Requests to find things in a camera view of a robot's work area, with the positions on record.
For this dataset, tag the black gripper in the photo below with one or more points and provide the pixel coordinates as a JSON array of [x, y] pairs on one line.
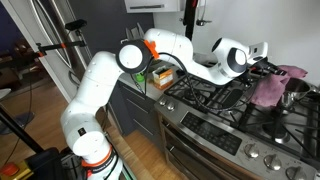
[[264, 64]]

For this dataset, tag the purple cloth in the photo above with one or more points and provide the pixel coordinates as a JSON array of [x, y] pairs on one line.
[[270, 89]]

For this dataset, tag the silver pot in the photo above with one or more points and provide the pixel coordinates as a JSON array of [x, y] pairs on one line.
[[295, 90]]

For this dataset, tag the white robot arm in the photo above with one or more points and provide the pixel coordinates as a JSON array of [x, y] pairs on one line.
[[83, 133]]

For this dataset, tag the stainless steel gas stove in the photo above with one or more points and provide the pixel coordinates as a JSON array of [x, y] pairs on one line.
[[214, 132]]

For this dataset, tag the hanging metal ladle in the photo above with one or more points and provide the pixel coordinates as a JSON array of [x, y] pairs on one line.
[[201, 14]]

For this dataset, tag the black oven mitt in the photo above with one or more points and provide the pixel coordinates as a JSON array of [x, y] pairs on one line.
[[189, 17]]

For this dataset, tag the orange green carton box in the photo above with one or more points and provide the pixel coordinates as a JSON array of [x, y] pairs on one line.
[[162, 77]]

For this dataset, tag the green plastic bottle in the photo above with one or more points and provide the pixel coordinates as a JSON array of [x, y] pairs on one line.
[[139, 78]]

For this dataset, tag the red emergency stop button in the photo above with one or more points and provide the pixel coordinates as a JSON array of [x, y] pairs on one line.
[[9, 169]]

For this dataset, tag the black camera tripod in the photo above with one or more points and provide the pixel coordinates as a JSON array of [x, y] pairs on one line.
[[71, 26]]

